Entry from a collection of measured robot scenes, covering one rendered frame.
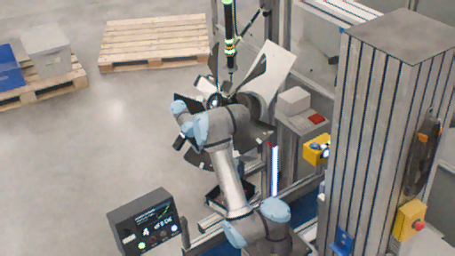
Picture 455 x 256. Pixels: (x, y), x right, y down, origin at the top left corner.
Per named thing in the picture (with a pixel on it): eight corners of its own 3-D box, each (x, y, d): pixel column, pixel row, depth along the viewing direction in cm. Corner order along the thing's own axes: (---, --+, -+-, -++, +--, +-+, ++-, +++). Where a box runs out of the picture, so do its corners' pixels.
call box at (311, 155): (324, 147, 260) (325, 132, 254) (338, 156, 254) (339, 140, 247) (301, 159, 254) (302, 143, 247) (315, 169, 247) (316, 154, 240)
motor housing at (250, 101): (226, 123, 284) (211, 117, 275) (245, 89, 279) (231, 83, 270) (250, 142, 269) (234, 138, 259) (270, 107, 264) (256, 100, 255)
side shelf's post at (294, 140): (291, 205, 358) (296, 116, 307) (295, 209, 355) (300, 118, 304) (287, 208, 356) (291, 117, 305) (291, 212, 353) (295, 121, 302)
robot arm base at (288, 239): (300, 247, 200) (301, 231, 194) (271, 265, 194) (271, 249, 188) (277, 224, 210) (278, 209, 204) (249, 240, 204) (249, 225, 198)
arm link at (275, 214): (295, 233, 194) (297, 210, 185) (266, 245, 190) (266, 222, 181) (280, 213, 202) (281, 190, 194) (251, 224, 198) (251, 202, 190)
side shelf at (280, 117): (291, 99, 322) (291, 95, 320) (330, 124, 297) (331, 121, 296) (263, 112, 312) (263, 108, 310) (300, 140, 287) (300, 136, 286)
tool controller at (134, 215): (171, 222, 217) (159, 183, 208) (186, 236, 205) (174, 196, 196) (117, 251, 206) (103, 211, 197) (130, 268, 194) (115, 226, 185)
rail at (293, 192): (322, 177, 269) (323, 166, 264) (327, 181, 266) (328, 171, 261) (182, 257, 231) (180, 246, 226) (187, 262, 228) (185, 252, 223)
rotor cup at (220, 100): (224, 93, 268) (208, 87, 259) (243, 98, 258) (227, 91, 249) (217, 118, 268) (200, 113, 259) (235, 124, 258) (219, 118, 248)
